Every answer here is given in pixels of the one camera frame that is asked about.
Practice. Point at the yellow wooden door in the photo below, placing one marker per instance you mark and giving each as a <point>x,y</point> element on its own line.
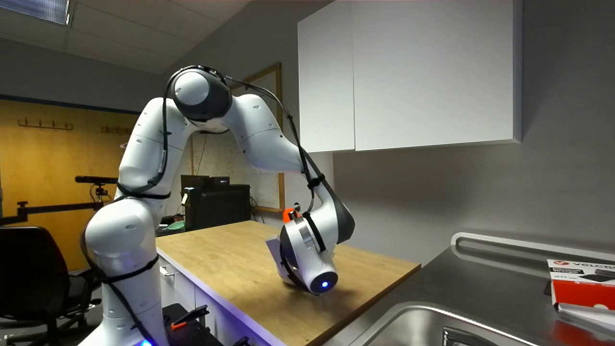
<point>58,161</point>

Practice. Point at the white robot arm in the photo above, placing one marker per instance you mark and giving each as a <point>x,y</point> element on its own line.
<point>144,166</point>

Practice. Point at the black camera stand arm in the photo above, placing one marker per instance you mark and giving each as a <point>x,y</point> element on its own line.
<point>44,209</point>

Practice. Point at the ceiling light panel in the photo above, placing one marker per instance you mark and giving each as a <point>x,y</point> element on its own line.
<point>35,9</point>

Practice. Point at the stainless steel sink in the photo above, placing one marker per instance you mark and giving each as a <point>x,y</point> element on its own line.
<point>415,330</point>

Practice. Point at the red and white box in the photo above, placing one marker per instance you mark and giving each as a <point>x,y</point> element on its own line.
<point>583,291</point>

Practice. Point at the black office chair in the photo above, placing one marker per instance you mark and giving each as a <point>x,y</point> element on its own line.
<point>29,276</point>

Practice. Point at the orange plastic cup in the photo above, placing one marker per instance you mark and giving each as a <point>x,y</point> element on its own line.
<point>292,216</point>

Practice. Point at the framed wall board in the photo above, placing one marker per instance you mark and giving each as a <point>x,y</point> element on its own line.
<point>269,186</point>

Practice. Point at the black equipment case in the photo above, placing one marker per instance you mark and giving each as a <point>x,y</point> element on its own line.
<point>214,205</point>

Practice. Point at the white wall cabinet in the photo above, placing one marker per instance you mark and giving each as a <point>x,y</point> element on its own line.
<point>415,78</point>

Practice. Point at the black equipment at robot base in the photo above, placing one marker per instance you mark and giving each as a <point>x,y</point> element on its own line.
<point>189,328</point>

